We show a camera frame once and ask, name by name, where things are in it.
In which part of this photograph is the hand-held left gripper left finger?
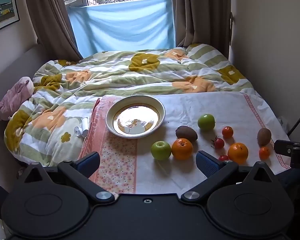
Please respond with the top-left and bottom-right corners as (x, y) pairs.
(24, 152), (115, 205)

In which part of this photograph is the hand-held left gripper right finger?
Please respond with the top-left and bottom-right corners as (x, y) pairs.
(181, 151), (277, 204)

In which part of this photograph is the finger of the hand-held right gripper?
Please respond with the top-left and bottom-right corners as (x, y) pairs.
(274, 140), (294, 155)

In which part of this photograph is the red cherry tomato with stem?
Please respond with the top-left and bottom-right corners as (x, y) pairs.
(211, 136), (225, 149)

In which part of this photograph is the orange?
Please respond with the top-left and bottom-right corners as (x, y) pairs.
(227, 142), (249, 164)
(171, 138), (193, 160)

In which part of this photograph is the small red tomato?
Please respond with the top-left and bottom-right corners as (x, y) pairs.
(222, 126), (234, 138)

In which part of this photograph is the green apple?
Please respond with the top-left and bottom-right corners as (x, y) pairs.
(151, 141), (172, 161)
(197, 114), (216, 131)

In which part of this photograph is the cream bowl with yellow print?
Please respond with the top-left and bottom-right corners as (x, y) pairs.
(105, 95), (166, 139)

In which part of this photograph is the brown kiwi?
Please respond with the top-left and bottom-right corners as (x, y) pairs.
(175, 126), (198, 142)
(257, 128), (272, 146)

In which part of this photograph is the dark blue clothing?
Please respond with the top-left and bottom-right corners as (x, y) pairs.
(275, 166), (300, 205)

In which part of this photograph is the crumpled white wrapper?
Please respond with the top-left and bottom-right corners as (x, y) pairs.
(74, 126), (87, 138)

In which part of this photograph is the white cloth with pink border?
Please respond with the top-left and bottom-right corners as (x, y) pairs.
(77, 92), (292, 195)

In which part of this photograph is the floral striped blanket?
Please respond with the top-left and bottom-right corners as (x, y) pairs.
(4, 43), (255, 167)

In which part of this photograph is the pink plush toy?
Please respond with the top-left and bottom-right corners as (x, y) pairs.
(0, 77), (35, 121)

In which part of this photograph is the beige bed headboard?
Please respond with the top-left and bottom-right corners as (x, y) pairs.
(0, 44), (49, 98)

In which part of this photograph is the light blue window cloth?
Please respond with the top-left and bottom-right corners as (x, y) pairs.
(68, 0), (177, 58)

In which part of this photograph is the brown curtain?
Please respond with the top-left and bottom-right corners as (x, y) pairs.
(169, 0), (232, 55)
(22, 0), (82, 62)

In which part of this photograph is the black cable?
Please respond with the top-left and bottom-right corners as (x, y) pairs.
(287, 102), (300, 135)

